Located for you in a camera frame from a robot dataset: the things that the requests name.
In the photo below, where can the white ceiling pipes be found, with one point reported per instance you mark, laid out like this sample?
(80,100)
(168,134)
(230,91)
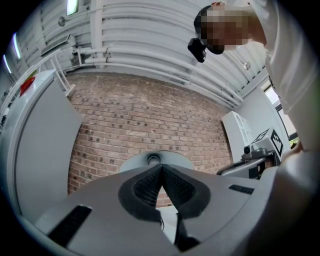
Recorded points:
(155,62)

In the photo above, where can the black head-mounted camera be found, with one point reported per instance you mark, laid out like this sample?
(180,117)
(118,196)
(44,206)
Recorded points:
(197,50)

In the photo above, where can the person's white shirt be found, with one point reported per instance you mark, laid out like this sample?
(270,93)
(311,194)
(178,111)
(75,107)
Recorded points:
(292,65)

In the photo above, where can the window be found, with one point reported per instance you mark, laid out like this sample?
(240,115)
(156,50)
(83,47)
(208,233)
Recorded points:
(282,110)

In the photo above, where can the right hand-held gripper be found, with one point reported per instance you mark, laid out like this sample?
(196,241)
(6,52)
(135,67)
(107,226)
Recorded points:
(275,142)

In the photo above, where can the white cabinet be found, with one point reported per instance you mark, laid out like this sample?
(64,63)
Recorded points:
(237,135)

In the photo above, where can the red sticker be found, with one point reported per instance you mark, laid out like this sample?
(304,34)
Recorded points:
(27,86)

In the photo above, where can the person's head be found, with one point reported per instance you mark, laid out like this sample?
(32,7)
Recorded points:
(232,27)

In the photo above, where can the white desk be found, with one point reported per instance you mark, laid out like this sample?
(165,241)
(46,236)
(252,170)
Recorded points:
(170,225)

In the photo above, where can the grey refrigerator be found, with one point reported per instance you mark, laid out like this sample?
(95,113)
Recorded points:
(42,140)

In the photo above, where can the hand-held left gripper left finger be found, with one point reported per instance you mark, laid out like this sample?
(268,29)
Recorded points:
(100,225)

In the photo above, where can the round ceiling fixture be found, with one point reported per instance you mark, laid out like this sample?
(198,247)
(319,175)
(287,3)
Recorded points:
(61,21)
(247,65)

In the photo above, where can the white shelving rack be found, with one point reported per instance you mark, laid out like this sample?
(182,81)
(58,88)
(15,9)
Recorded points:
(62,75)

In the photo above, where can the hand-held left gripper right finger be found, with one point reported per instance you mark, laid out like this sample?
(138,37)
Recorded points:
(217,200)

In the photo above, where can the ceiling light panel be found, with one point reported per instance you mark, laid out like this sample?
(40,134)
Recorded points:
(7,64)
(17,46)
(72,7)

